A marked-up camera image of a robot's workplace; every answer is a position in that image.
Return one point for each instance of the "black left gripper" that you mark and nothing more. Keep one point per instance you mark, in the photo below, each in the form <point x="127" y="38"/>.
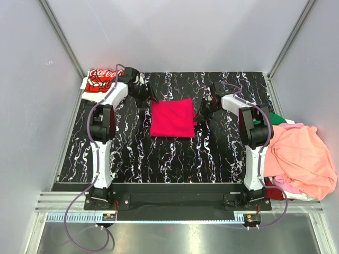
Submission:
<point x="144" y="92"/>

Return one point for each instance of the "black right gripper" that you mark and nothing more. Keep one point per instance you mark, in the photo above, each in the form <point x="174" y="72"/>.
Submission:
<point x="205" y="107"/>

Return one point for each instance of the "magenta t-shirt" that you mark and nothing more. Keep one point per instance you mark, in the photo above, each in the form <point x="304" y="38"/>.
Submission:
<point x="172" y="119"/>

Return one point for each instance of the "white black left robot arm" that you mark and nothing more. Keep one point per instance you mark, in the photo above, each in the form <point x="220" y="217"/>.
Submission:
<point x="100" y="129"/>

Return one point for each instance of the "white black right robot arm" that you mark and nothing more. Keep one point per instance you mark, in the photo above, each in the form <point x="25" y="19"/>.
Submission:
<point x="255" y="131"/>

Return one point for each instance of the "folded white red graphic t-shirt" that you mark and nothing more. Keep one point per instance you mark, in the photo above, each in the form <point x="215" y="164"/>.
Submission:
<point x="99" y="85"/>

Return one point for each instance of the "green t-shirt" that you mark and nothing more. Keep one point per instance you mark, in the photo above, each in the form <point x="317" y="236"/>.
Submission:
<point x="276" y="119"/>

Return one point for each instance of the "light pink t-shirt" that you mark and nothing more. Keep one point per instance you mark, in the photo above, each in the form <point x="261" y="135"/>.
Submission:
<point x="291" y="127"/>

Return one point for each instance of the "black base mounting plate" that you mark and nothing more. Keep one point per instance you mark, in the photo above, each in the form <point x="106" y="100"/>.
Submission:
<point x="178" y="202"/>

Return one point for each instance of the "peach t-shirt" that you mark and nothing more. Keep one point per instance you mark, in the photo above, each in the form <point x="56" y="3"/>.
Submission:
<point x="302" y="159"/>

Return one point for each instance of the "dark red t-shirt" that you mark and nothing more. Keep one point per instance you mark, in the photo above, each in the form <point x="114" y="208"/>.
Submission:
<point x="273" y="193"/>

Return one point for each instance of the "right orange connector board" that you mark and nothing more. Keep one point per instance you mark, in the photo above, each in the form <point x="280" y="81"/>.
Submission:
<point x="252" y="219"/>

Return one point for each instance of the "orange connector board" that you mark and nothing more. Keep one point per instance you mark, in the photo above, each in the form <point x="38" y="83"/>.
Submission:
<point x="109" y="217"/>
<point x="252" y="219"/>

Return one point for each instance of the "left orange connector board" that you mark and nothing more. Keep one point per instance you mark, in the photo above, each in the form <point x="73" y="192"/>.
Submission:
<point x="109" y="217"/>

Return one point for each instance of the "right aluminium frame post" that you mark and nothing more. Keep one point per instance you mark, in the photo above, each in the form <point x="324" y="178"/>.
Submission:
<point x="307" y="9"/>

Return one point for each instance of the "aluminium frame rail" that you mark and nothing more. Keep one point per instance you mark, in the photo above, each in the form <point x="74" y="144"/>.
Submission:
<point x="61" y="36"/>

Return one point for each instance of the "front aluminium extrusion rail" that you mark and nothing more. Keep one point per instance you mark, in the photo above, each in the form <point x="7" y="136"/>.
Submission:
<point x="59" y="207"/>

